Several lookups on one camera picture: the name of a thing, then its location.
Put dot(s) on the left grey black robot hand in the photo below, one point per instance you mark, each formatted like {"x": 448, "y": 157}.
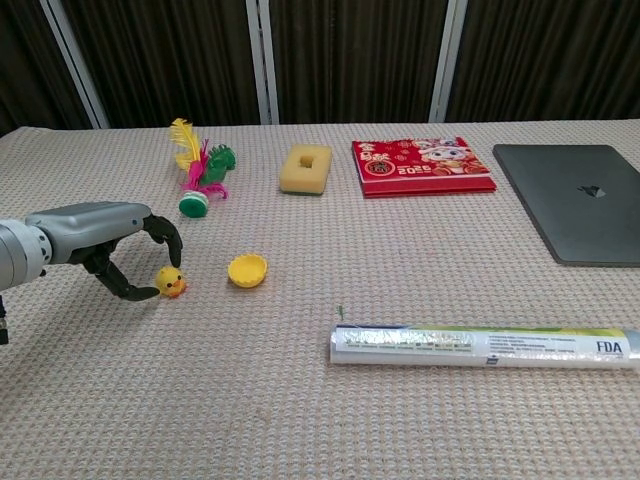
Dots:
{"x": 90, "y": 227}

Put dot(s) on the small yellow duck toy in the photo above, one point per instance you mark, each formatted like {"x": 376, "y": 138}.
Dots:
{"x": 169, "y": 281}

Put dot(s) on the colourful feather shuttlecock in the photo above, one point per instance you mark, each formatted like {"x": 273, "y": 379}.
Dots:
{"x": 195, "y": 202}

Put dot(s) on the yellow sponge with hole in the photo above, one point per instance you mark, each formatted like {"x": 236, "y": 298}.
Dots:
{"x": 305, "y": 172}

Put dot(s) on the beige woven tablecloth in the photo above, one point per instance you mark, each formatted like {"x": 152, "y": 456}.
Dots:
{"x": 280, "y": 390}

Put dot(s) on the small green thread scrap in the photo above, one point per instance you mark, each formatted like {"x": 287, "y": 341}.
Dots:
{"x": 340, "y": 312}

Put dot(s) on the red desk calendar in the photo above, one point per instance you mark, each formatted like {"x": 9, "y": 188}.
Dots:
{"x": 420, "y": 170}

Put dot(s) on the white plastic wrap roll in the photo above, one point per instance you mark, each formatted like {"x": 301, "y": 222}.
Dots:
{"x": 480, "y": 347}

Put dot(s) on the grey laptop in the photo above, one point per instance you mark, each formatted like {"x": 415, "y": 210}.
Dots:
{"x": 585, "y": 210}

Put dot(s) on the white frame post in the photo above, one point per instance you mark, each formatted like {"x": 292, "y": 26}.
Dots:
{"x": 447, "y": 60}
{"x": 75, "y": 60}
{"x": 262, "y": 60}

